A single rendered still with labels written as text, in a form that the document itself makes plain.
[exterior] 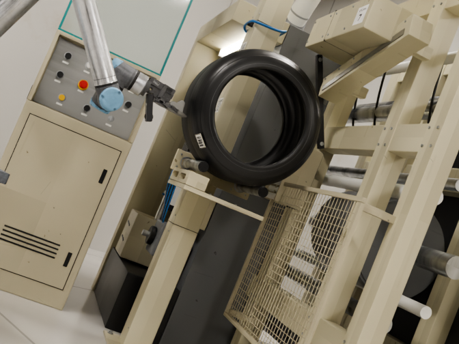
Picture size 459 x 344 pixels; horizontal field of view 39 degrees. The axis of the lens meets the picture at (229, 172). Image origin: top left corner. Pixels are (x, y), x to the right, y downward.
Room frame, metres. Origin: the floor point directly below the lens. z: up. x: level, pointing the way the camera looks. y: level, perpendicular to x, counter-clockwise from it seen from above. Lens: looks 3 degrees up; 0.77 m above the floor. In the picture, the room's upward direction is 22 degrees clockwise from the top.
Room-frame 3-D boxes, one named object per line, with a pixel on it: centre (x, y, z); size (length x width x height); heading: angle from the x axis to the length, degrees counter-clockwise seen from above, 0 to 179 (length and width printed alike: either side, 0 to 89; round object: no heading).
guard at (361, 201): (2.75, -0.36, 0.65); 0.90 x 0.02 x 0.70; 15
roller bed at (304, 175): (3.19, -0.29, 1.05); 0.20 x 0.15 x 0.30; 15
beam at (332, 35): (2.84, -0.30, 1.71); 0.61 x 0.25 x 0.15; 15
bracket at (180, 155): (3.05, 0.07, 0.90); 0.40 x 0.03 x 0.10; 105
